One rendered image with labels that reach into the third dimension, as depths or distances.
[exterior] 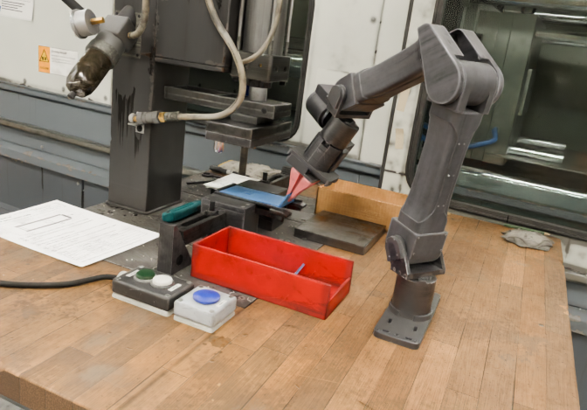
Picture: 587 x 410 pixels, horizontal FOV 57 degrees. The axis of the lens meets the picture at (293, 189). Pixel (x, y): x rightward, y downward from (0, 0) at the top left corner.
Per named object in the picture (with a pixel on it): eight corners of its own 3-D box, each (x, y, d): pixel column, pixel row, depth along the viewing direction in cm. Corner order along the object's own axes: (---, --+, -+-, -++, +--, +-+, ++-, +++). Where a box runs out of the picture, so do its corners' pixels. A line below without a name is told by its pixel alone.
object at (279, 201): (286, 210, 107) (287, 195, 106) (218, 192, 113) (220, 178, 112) (300, 202, 113) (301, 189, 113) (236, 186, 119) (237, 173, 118)
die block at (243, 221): (240, 249, 107) (245, 213, 105) (197, 237, 111) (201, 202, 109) (283, 224, 125) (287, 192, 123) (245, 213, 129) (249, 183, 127)
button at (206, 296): (210, 315, 78) (210, 302, 77) (186, 307, 79) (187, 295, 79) (224, 304, 82) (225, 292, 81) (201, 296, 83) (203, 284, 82)
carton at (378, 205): (412, 242, 126) (418, 210, 124) (314, 217, 136) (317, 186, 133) (423, 227, 138) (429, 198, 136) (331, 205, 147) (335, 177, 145)
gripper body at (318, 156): (298, 151, 111) (318, 122, 108) (334, 184, 109) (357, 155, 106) (285, 155, 105) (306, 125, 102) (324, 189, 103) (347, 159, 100)
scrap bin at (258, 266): (325, 321, 84) (330, 285, 83) (189, 275, 93) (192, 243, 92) (349, 292, 95) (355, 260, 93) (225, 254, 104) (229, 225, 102)
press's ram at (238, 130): (253, 164, 102) (271, -3, 94) (141, 139, 111) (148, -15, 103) (293, 151, 118) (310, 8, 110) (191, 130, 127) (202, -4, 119)
